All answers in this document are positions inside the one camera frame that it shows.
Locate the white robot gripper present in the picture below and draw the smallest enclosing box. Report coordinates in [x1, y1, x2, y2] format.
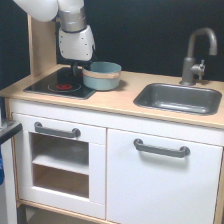
[59, 26, 95, 77]

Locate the light blue pot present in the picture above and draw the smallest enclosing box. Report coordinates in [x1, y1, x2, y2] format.
[82, 62, 121, 91]

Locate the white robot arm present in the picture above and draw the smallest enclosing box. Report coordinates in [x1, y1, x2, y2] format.
[13, 0, 95, 77]

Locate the grey metal sink basin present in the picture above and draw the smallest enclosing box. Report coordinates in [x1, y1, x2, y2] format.
[134, 83, 222, 115]

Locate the black toy stove top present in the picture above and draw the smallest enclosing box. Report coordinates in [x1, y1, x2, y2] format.
[24, 67, 95, 99]

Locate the white oven door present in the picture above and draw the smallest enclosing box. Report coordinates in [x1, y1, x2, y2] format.
[13, 114, 106, 219]

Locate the grey object at left edge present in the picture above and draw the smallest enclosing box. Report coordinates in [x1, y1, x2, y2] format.
[0, 120, 22, 145]

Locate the grey toy faucet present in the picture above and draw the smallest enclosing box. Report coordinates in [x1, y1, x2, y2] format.
[179, 27, 218, 87]

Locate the white cabinet door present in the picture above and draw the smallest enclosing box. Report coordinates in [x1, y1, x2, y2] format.
[107, 130, 222, 224]

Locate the wooden side post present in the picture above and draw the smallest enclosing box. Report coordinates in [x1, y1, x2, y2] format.
[27, 16, 57, 77]

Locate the grey oven door handle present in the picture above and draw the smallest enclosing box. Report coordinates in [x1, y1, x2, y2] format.
[34, 122, 81, 138]

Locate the grey cabinet door handle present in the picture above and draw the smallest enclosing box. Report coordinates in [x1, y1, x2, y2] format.
[133, 139, 190, 158]

